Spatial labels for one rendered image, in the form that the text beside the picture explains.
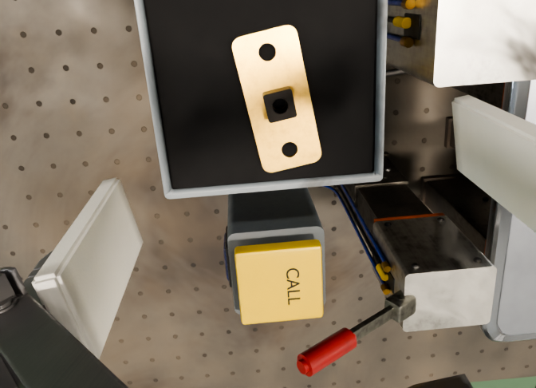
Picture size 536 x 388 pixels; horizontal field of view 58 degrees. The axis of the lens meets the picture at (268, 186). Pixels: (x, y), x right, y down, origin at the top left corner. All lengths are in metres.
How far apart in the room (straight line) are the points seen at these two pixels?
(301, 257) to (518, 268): 0.33
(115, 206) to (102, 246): 0.02
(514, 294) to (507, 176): 0.47
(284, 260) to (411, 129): 0.53
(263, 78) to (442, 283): 0.30
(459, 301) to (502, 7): 0.28
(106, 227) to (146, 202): 0.66
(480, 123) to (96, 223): 0.13
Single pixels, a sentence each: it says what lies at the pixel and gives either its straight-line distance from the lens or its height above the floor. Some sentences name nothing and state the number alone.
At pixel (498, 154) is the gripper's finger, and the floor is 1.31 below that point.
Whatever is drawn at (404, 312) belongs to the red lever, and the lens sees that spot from 0.49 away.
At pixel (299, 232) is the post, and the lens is 0.35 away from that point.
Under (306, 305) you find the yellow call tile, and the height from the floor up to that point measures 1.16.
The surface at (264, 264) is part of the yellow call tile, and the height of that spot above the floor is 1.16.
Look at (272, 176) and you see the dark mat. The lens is 0.31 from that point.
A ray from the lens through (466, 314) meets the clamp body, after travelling 0.54.
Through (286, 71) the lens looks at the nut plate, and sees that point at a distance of 0.29.
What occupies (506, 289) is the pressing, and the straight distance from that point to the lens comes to 0.62.
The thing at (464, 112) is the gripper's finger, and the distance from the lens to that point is 0.19.
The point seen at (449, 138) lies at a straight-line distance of 0.84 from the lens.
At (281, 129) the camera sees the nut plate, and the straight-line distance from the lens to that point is 0.30.
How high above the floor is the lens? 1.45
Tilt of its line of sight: 68 degrees down
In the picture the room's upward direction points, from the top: 170 degrees clockwise
